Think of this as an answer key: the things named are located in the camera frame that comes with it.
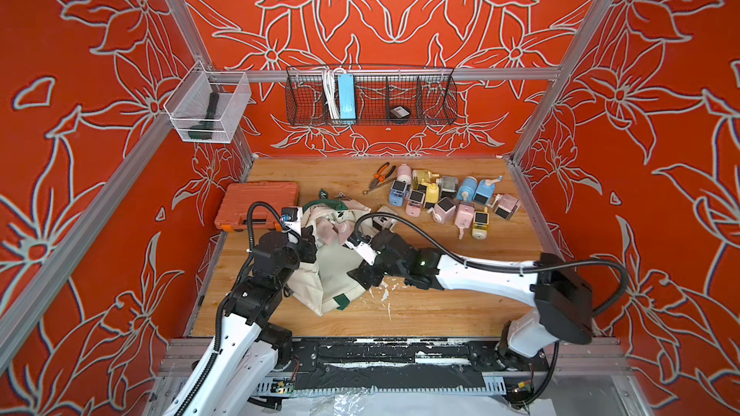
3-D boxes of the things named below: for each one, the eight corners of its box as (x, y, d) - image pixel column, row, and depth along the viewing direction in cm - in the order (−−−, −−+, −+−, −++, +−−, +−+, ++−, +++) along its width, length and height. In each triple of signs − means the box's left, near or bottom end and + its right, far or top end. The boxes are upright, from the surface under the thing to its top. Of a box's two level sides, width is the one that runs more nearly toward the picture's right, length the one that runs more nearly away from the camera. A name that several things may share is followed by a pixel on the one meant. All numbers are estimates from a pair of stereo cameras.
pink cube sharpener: (435, 223, 100) (438, 213, 95) (432, 207, 104) (435, 196, 99) (453, 223, 100) (457, 213, 95) (449, 207, 104) (453, 196, 99)
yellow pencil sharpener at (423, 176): (412, 190, 110) (413, 183, 107) (410, 176, 115) (411, 168, 112) (439, 190, 110) (441, 183, 107) (436, 176, 115) (438, 168, 112)
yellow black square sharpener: (469, 238, 97) (476, 227, 91) (468, 218, 102) (474, 205, 96) (482, 241, 96) (490, 229, 90) (481, 220, 101) (488, 207, 96)
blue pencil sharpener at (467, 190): (456, 202, 106) (460, 191, 101) (458, 185, 111) (462, 173, 106) (471, 206, 105) (476, 195, 100) (473, 188, 110) (478, 177, 105)
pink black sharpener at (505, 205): (488, 213, 104) (493, 205, 100) (494, 198, 108) (499, 189, 104) (510, 222, 101) (516, 214, 97) (515, 206, 106) (521, 198, 102)
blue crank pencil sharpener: (471, 202, 106) (476, 192, 101) (479, 180, 113) (483, 170, 108) (491, 209, 104) (496, 199, 99) (497, 186, 111) (503, 176, 106)
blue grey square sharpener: (385, 202, 107) (386, 190, 101) (393, 189, 111) (394, 177, 105) (399, 208, 105) (401, 197, 99) (407, 195, 109) (410, 183, 103)
